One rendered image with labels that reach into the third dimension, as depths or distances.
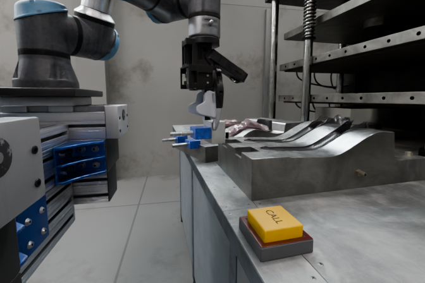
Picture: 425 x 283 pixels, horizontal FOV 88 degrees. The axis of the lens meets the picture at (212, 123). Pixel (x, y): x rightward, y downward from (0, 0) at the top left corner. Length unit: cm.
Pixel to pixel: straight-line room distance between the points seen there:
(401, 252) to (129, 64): 286
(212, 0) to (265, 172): 39
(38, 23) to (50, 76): 13
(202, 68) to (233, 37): 263
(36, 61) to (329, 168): 76
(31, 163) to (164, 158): 275
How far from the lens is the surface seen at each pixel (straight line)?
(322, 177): 57
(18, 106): 74
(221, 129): 54
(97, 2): 82
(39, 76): 71
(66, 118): 69
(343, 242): 42
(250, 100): 310
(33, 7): 76
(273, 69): 194
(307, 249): 37
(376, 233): 47
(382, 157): 68
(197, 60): 52
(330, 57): 152
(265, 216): 37
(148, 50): 298
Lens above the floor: 101
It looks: 7 degrees down
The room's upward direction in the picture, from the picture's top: straight up
